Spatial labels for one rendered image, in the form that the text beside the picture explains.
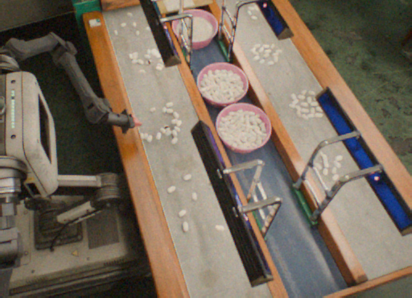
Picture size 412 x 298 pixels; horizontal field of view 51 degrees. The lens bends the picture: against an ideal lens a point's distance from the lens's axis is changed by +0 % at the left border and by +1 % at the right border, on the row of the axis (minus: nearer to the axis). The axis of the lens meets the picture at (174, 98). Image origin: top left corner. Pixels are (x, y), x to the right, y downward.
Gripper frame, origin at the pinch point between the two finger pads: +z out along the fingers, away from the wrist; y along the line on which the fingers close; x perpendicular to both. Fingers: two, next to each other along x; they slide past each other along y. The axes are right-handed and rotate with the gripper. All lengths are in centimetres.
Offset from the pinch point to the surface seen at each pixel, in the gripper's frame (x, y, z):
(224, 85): -24, 17, 45
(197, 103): -13.8, 9.1, 29.9
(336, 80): -62, 1, 86
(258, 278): -30, -82, 0
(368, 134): -60, -32, 85
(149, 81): 0.3, 31.8, 16.7
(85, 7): 9, 92, -4
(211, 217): -3, -47, 22
